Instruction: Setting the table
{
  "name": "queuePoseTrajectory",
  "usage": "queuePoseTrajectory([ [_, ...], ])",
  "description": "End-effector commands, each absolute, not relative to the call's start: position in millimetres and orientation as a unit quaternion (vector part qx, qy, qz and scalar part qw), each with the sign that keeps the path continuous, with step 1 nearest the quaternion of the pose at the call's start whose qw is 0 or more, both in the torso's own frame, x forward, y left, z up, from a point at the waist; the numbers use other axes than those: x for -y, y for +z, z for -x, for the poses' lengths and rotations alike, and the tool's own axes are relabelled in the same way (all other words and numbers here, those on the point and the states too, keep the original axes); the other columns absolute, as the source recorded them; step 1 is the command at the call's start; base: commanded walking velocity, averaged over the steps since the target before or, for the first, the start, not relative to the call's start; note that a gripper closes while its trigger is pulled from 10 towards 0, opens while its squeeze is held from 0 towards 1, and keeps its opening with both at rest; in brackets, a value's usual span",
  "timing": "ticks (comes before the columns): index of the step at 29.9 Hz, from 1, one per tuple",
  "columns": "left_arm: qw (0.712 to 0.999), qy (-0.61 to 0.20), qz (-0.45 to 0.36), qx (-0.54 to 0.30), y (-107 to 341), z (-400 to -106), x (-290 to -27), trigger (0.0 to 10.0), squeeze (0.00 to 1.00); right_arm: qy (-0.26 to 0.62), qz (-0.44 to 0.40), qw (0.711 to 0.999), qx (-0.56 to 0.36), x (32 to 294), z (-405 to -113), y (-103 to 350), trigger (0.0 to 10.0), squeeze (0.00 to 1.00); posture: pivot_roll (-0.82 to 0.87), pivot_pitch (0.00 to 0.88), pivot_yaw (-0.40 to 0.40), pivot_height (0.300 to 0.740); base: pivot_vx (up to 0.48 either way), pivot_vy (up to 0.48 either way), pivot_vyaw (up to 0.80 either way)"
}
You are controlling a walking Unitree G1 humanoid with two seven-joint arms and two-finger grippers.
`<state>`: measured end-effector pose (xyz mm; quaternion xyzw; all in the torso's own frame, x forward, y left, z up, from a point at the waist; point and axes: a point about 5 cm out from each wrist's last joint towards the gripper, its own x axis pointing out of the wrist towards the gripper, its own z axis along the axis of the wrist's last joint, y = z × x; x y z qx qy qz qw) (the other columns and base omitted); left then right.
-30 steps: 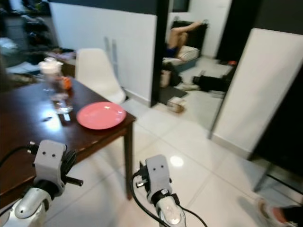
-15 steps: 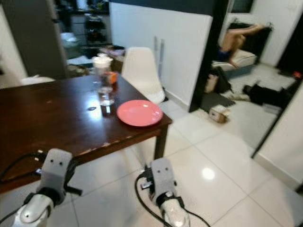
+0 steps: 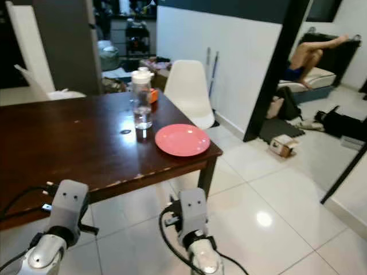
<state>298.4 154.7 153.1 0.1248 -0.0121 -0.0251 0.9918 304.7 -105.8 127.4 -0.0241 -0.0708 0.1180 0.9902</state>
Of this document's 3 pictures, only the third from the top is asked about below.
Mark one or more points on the pink round plate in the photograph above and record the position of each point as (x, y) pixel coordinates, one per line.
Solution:
(182, 140)

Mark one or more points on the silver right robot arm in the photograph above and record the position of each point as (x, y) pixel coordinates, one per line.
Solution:
(206, 261)

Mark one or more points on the small dark round cap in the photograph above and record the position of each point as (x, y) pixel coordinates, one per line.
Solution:
(125, 132)

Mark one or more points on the clear bottle with white lid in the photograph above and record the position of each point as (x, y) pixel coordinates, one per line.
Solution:
(142, 100)

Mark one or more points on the dark brown wooden table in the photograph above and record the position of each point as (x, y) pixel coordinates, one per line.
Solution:
(69, 143)

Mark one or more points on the white plastic chair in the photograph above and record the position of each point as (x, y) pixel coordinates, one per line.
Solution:
(186, 86)

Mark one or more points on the small cardboard box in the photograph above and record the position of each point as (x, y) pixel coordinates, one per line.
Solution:
(284, 145)

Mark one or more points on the black floor mat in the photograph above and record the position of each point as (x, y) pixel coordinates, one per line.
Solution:
(278, 129)

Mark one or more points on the grey mop poles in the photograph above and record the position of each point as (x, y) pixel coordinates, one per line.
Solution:
(208, 69)

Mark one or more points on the silver cooking pot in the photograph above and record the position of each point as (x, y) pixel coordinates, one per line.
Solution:
(108, 56)

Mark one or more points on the thin black slanted rod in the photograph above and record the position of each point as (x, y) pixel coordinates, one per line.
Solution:
(344, 175)

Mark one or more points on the black slanted pillar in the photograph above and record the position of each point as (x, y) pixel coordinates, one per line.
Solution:
(275, 69)

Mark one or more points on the black kitchen rack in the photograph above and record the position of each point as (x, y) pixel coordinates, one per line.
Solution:
(137, 35)

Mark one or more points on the black bag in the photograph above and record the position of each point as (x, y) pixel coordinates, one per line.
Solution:
(341, 123)

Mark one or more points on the beige seat cushion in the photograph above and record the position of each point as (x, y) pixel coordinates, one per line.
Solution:
(318, 77)

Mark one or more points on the person's bare legs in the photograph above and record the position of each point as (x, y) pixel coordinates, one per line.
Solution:
(307, 54)

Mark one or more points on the white door panel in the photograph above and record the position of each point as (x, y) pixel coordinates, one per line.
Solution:
(28, 46)

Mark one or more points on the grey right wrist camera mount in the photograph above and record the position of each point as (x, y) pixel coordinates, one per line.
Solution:
(192, 215)

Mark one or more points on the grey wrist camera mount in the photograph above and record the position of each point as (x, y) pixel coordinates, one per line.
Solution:
(192, 215)
(69, 203)

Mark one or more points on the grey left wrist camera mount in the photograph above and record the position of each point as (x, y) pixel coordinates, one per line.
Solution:
(69, 203)

